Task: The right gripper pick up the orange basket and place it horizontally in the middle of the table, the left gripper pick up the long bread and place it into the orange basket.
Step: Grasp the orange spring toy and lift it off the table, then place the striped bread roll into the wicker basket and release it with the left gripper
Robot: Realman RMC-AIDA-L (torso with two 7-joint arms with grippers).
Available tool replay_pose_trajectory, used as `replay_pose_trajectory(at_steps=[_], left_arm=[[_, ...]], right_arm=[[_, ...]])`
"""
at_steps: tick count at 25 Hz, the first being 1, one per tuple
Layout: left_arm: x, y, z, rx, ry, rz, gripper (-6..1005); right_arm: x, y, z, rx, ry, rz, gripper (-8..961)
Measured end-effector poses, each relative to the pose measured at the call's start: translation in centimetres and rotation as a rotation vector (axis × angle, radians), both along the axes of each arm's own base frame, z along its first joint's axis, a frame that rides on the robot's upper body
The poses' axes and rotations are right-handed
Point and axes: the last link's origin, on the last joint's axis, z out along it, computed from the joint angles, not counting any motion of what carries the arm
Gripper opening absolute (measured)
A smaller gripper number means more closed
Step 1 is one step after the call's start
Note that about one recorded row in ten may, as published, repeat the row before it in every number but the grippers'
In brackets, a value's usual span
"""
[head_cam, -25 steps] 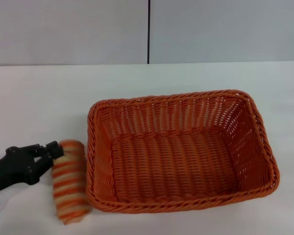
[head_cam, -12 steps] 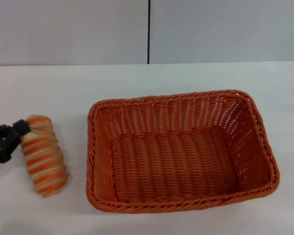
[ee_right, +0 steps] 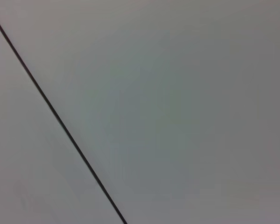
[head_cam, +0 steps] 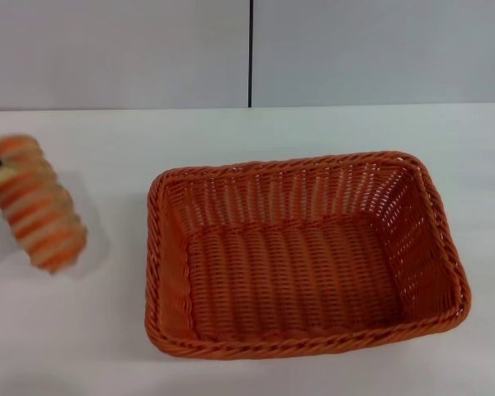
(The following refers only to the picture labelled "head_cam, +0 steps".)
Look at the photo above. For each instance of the orange woven plastic basket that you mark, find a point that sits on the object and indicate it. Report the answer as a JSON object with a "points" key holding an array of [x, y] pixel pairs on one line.
{"points": [[305, 268]]}

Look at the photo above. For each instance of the orange striped bread roll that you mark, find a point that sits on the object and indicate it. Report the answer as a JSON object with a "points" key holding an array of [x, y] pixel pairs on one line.
{"points": [[37, 206]]}

